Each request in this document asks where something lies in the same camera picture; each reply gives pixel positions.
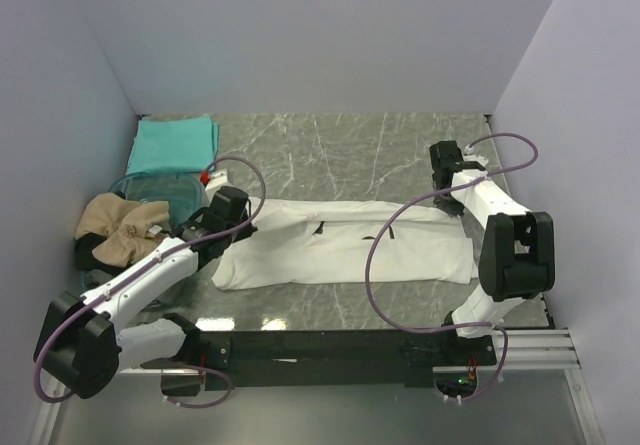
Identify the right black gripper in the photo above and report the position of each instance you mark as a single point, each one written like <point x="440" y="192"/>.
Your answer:
<point x="452" y="209"/>

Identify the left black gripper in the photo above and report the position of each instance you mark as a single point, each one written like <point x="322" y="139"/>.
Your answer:
<point x="245" y="232"/>

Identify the white printed t shirt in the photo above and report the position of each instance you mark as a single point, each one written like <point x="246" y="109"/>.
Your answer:
<point x="323" y="242"/>

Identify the beige t shirt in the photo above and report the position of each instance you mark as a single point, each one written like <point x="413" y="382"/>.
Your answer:
<point x="133" y="229"/>

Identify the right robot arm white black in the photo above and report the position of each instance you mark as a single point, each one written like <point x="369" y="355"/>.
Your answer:
<point x="517" y="257"/>

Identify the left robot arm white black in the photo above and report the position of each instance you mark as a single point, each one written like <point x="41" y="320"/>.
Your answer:
<point x="85" y="340"/>

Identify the clear blue plastic bin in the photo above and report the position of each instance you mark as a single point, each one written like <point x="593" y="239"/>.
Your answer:
<point x="183" y="192"/>

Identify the folded teal t shirt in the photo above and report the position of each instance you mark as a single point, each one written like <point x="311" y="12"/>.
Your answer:
<point x="187" y="145"/>

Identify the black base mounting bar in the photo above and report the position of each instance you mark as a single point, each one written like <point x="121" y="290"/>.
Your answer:
<point x="344" y="357"/>

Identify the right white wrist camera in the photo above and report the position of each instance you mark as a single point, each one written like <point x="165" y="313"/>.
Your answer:
<point x="472" y="152"/>

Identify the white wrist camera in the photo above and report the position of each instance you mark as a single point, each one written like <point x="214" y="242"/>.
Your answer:
<point x="213" y="181"/>
<point x="472" y="152"/>

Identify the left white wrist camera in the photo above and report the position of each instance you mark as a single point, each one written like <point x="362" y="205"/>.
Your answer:
<point x="213" y="181"/>

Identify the aluminium rail frame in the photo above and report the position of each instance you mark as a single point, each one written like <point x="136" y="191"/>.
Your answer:
<point x="534" y="394"/>

